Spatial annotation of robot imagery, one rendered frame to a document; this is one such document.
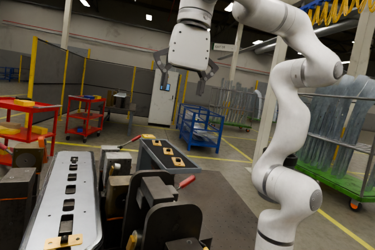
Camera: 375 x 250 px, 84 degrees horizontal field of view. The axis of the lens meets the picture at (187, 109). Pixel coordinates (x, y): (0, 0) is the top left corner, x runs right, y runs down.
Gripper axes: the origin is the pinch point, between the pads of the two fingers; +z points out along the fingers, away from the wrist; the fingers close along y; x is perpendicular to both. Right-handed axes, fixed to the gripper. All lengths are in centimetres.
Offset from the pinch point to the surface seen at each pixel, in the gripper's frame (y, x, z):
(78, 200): 24, -22, 43
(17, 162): 55, -52, 44
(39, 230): 30, -8, 43
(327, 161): -370, -259, 81
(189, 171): -10.9, -14.6, 26.8
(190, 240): -4.6, 12.8, 31.0
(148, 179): 4.6, 0.2, 24.2
